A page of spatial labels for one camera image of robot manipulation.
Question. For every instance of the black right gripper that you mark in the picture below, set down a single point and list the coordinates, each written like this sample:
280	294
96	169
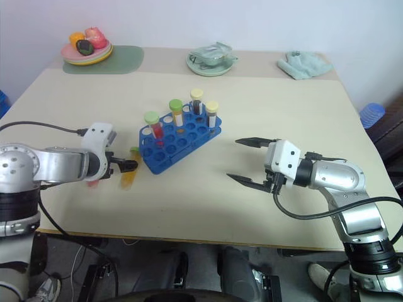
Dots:
275	183

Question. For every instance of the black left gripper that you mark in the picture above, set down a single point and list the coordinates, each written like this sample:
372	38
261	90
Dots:
109	163

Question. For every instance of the green-capped orange liquid test tube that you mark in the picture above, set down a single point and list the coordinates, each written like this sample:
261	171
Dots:
177	113
128	181

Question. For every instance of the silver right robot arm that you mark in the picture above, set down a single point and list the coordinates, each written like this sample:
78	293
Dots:
333	174

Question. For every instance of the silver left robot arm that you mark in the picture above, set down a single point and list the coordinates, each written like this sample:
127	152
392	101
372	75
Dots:
60	163

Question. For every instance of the blue test tube rack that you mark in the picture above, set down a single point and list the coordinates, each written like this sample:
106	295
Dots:
170	154

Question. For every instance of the green-capped red liquid test tube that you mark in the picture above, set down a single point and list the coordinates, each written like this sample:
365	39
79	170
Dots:
156	129

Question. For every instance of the cream-capped dark red test tube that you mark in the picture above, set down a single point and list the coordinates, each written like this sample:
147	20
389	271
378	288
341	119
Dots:
211	116

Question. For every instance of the cream-capped dark liquid test tube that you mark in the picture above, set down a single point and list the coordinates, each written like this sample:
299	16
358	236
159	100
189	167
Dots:
197	105

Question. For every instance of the beige table mat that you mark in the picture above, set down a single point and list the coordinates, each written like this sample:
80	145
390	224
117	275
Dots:
201	204

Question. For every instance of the pale green plate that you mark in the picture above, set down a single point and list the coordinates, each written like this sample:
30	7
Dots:
209	70

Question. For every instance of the green placemat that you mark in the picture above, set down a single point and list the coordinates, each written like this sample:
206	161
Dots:
126	61

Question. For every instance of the teal cloth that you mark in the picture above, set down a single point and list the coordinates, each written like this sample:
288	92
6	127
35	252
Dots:
303	64

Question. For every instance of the yellow plate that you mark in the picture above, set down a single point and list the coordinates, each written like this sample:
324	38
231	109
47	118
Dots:
94	60

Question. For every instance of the clear plastic bag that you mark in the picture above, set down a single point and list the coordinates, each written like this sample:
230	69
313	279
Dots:
214	53

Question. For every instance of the dark toy fruit green mark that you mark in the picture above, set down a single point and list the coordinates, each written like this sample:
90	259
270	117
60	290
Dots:
84	47

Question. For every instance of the pink plate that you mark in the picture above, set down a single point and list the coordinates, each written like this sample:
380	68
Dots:
70	52

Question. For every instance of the stack of blue cups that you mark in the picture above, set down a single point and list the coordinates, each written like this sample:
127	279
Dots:
373	114

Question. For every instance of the pink toy apple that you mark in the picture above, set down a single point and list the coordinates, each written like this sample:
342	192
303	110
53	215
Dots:
96	37

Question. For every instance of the white shoe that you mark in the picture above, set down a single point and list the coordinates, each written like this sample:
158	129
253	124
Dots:
319	277

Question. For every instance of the orange toy fruit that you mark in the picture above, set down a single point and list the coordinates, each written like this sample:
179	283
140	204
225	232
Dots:
75	38

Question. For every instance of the blue crate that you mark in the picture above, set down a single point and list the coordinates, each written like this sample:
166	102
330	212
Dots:
3	104

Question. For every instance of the dark brown chair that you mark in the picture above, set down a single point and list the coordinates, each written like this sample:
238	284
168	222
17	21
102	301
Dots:
392	132

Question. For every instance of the grey sneaker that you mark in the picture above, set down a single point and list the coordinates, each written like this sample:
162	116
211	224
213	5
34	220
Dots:
47	289

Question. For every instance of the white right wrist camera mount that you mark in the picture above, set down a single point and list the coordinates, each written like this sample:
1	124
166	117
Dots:
285	157

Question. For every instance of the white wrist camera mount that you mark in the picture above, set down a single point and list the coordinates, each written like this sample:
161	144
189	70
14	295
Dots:
285	157
96	135

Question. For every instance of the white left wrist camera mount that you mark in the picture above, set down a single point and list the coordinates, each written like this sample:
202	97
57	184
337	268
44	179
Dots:
96	135

